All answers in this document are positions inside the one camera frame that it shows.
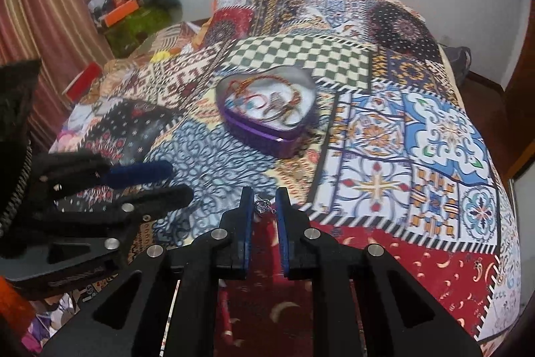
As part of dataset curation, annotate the green cloth covered stand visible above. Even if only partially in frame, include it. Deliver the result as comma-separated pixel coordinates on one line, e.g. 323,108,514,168
103,6,172,58

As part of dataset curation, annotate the red and white box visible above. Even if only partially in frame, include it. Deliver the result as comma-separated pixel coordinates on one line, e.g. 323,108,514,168
63,63,102,103

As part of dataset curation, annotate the striped brown curtain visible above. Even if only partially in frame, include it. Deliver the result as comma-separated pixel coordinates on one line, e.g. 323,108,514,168
1,0,112,150

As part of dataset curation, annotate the patchwork patterned bedspread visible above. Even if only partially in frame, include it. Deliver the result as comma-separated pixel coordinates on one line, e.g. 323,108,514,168
50,0,523,357

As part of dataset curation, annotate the purple heart-shaped jewelry tin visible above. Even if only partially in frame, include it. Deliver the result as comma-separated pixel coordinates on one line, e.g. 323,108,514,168
215,65,317,159

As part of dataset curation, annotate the dark bag on floor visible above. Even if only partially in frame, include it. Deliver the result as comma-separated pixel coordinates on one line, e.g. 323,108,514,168
439,44,471,87

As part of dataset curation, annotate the orange box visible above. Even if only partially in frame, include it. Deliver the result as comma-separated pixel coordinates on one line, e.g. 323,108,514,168
103,0,140,27

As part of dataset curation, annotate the red beaded bracelet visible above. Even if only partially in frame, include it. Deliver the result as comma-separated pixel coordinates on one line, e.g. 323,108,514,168
226,74,304,126

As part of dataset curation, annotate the orange sleeve forearm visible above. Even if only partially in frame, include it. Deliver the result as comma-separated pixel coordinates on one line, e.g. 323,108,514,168
0,277,35,339

